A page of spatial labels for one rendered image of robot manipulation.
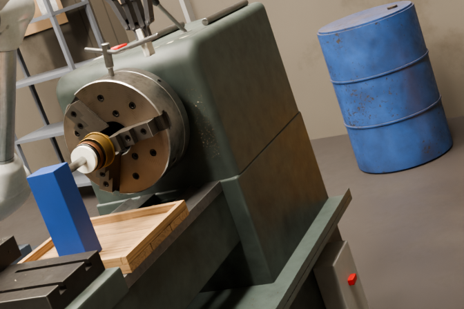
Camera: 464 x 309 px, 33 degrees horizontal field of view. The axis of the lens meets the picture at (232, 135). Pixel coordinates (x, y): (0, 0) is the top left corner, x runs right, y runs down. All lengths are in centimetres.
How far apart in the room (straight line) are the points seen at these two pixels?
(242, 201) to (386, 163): 238
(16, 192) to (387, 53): 236
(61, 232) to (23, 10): 78
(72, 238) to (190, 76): 55
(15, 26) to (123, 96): 48
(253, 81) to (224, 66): 18
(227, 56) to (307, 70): 327
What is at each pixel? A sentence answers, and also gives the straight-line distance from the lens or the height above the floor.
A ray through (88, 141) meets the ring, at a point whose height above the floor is 112.
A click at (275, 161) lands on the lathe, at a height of 80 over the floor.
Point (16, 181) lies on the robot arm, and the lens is 256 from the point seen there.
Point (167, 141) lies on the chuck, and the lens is 198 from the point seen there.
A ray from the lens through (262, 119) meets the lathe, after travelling 235.
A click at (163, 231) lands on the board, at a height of 88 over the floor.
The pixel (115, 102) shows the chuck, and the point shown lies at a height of 117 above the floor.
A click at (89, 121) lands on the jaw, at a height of 115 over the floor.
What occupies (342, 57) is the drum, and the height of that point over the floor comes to 70.
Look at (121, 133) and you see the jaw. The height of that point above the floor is 110.
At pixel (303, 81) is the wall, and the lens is 552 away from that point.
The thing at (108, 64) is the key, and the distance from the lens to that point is 204.
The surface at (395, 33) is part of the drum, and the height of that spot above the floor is 75.
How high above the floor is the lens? 143
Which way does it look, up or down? 13 degrees down
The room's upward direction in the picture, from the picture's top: 19 degrees counter-clockwise
